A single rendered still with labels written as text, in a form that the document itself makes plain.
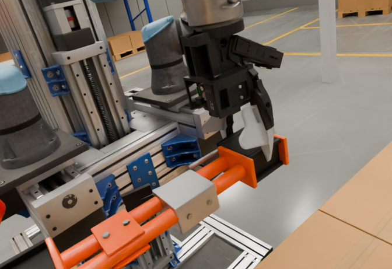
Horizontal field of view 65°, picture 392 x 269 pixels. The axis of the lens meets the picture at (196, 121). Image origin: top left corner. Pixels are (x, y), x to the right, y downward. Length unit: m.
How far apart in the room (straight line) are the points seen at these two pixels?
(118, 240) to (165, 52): 0.72
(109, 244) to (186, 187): 0.12
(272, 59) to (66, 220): 0.58
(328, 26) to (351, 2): 4.06
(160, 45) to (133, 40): 7.69
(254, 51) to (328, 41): 3.32
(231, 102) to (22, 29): 0.74
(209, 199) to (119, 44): 8.12
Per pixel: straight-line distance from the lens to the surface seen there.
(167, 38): 1.01
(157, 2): 10.81
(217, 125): 0.52
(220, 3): 0.40
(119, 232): 0.42
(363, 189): 1.31
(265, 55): 0.48
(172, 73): 1.03
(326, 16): 3.72
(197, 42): 0.40
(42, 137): 0.86
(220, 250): 1.57
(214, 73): 0.42
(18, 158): 0.86
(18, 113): 0.84
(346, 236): 1.13
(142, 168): 1.00
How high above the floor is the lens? 1.35
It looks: 24 degrees down
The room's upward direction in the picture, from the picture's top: 13 degrees counter-clockwise
